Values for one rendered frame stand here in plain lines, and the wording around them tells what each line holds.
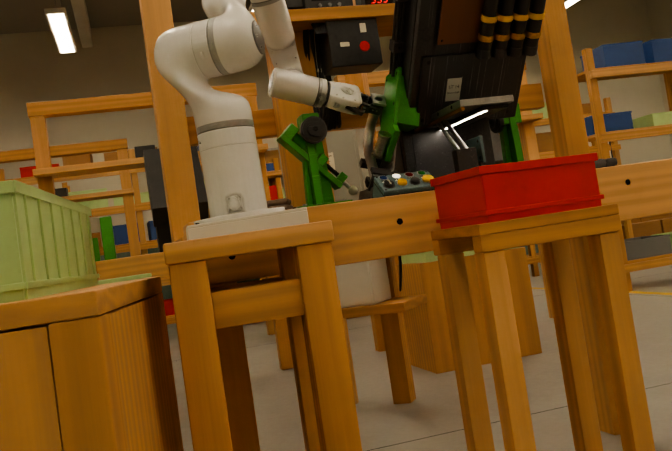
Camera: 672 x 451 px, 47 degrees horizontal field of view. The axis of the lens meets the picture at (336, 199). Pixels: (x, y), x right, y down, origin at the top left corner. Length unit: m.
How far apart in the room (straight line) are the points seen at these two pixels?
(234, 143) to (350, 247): 0.45
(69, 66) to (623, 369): 11.33
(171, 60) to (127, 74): 10.86
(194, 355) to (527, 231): 0.73
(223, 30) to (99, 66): 10.95
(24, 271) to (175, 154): 1.31
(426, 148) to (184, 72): 0.99
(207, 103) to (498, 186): 0.63
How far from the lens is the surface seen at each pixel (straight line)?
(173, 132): 2.44
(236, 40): 1.59
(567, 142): 2.87
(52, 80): 12.52
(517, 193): 1.70
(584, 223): 1.75
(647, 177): 2.27
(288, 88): 2.19
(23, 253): 1.18
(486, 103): 2.11
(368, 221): 1.89
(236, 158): 1.57
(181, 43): 1.64
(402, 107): 2.22
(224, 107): 1.59
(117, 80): 12.47
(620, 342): 1.80
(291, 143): 2.13
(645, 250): 7.50
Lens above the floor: 0.81
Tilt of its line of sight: 3 degrees up
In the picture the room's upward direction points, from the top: 8 degrees counter-clockwise
